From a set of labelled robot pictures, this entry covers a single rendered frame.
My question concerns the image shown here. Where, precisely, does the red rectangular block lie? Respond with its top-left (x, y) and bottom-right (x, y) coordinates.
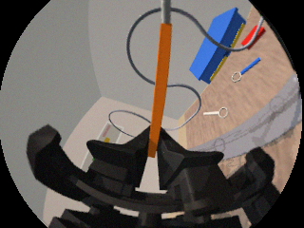
top-left (241, 26), bottom-right (266, 49)

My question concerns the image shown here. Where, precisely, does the orange handle with grey loop tip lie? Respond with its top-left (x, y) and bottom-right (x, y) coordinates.
top-left (148, 0), bottom-right (172, 159)

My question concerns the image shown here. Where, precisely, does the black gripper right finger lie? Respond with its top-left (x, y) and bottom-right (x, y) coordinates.
top-left (156, 126), bottom-right (224, 191)

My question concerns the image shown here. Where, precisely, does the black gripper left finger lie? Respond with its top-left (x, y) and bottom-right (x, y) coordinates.
top-left (86, 125), bottom-right (151, 187)

